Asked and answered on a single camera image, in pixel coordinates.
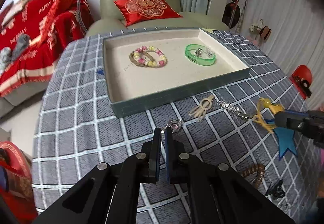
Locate pile of grey clothes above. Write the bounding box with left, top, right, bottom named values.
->
left=0, top=34, right=30, bottom=75

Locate red gift box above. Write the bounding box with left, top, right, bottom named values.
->
left=1, top=141, right=38, bottom=223

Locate grey checked tablecloth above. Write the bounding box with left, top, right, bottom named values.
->
left=32, top=31, right=321, bottom=222

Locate silver crystal hair clip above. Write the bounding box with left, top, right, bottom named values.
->
left=194, top=47, right=215, bottom=59

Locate silver heart pendant brooch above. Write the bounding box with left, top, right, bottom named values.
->
left=161, top=119, right=183, bottom=134

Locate yellow cord bead bracelet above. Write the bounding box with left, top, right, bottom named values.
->
left=253, top=97, right=286, bottom=134

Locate yellow star sticker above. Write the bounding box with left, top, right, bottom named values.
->
left=201, top=28, right=215, bottom=35

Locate blue star sticker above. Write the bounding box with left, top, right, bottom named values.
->
left=272, top=126, right=298, bottom=160

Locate pink yellow bead bracelet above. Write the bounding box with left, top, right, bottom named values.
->
left=132, top=45, right=168, bottom=68

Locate red embroidered cushion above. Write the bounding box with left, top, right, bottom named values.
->
left=114, top=0, right=182, bottom=26

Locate sofa with red blanket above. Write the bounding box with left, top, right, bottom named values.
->
left=1, top=0, right=94, bottom=116

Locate white curtain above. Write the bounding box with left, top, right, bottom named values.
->
left=240, top=0, right=323, bottom=109

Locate green translucent bangle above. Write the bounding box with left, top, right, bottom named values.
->
left=184, top=44, right=216, bottom=66

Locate slipper rack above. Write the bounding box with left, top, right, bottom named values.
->
left=247, top=19, right=272, bottom=47

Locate black hair claw clip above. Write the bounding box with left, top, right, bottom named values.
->
left=265, top=179, right=286, bottom=200

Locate brown spiral hair tie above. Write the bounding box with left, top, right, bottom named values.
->
left=239, top=163, right=266, bottom=191

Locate lower washing machine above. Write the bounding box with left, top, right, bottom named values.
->
left=222, top=0, right=246, bottom=31

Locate red plastic stool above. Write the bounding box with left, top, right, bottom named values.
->
left=289, top=65, right=312, bottom=100

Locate grey jewelry tray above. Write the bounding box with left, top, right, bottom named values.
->
left=103, top=29, right=251, bottom=118

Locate phone holder stand pole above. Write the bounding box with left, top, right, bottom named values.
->
left=76, top=0, right=87, bottom=34

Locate silver chain bracelet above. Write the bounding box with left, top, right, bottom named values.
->
left=218, top=100, right=257, bottom=121

